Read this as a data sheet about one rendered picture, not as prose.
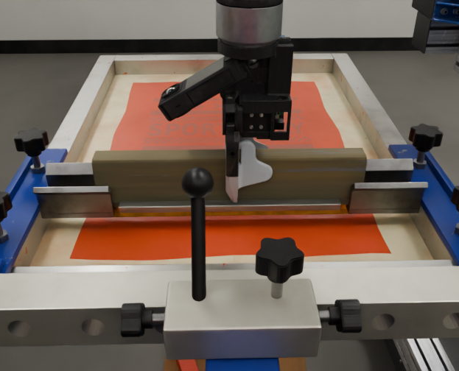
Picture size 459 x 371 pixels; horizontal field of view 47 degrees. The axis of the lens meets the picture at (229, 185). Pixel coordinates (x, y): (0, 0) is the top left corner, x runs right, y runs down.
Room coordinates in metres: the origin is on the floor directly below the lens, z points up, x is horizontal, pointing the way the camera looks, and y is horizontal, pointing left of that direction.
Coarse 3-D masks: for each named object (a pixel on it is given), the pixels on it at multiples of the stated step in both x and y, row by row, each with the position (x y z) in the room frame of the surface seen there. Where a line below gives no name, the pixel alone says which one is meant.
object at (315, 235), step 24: (312, 96) 1.04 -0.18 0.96; (312, 120) 0.92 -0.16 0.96; (312, 144) 0.82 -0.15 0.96; (336, 144) 0.82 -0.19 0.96; (240, 216) 0.60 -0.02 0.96; (264, 216) 0.60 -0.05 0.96; (288, 216) 0.60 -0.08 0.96; (312, 216) 0.60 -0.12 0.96; (336, 216) 0.60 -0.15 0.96; (360, 216) 0.60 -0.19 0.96; (240, 240) 0.55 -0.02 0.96; (312, 240) 0.55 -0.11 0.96; (336, 240) 0.55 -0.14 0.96; (360, 240) 0.55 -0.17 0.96; (384, 240) 0.55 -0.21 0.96
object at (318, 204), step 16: (128, 208) 0.57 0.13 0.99; (144, 208) 0.57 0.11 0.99; (160, 208) 0.57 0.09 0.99; (176, 208) 0.57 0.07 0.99; (208, 208) 0.57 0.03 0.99; (224, 208) 0.57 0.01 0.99; (240, 208) 0.57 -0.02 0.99; (256, 208) 0.57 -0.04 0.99; (272, 208) 0.57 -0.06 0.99; (288, 208) 0.58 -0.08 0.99; (304, 208) 0.58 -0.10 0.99; (320, 208) 0.58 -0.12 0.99; (336, 208) 0.58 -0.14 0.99
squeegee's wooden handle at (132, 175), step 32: (96, 160) 0.58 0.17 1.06; (128, 160) 0.58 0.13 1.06; (160, 160) 0.59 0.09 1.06; (192, 160) 0.59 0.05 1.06; (224, 160) 0.59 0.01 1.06; (288, 160) 0.59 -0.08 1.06; (320, 160) 0.59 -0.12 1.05; (352, 160) 0.59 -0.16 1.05; (128, 192) 0.58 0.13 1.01; (160, 192) 0.58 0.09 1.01; (224, 192) 0.59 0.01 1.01; (256, 192) 0.59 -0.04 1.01; (288, 192) 0.59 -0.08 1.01; (320, 192) 0.59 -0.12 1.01
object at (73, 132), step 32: (96, 64) 1.14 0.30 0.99; (128, 64) 1.17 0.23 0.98; (160, 64) 1.17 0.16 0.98; (192, 64) 1.17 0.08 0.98; (320, 64) 1.18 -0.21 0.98; (352, 64) 1.14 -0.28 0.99; (96, 96) 0.96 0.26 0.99; (352, 96) 0.98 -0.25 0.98; (64, 128) 0.82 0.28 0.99; (384, 128) 0.82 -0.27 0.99; (64, 160) 0.70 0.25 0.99; (416, 224) 0.58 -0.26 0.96; (32, 256) 0.51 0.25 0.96; (448, 256) 0.48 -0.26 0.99
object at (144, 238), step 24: (144, 96) 1.04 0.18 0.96; (216, 96) 1.04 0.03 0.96; (144, 120) 0.92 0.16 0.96; (120, 144) 0.82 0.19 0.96; (144, 216) 0.60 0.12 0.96; (168, 216) 0.60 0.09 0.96; (216, 216) 0.60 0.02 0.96; (96, 240) 0.55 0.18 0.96; (120, 240) 0.55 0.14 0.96; (144, 240) 0.55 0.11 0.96; (168, 240) 0.55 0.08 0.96; (216, 240) 0.55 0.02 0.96
